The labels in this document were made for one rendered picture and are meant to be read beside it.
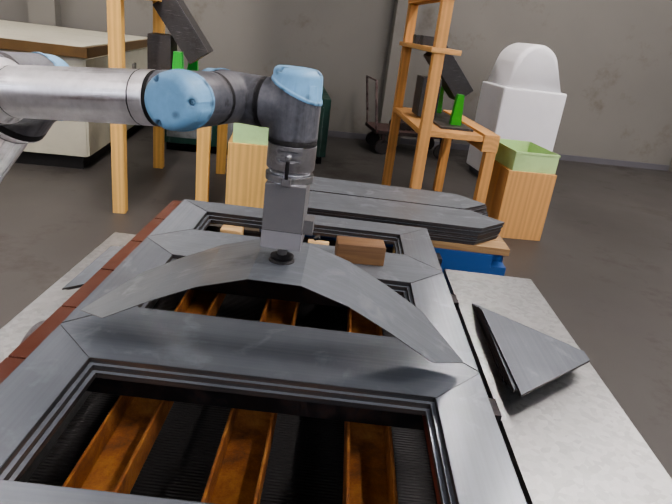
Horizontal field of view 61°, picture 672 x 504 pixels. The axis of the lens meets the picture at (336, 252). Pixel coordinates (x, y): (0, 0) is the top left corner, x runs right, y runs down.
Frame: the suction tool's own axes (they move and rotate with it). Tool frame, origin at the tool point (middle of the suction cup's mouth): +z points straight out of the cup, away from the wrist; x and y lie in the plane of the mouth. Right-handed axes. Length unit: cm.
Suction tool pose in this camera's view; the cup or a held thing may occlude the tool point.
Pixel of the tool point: (280, 266)
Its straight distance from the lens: 94.8
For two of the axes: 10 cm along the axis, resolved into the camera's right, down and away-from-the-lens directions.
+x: -9.9, -1.3, 0.0
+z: -1.2, 9.2, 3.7
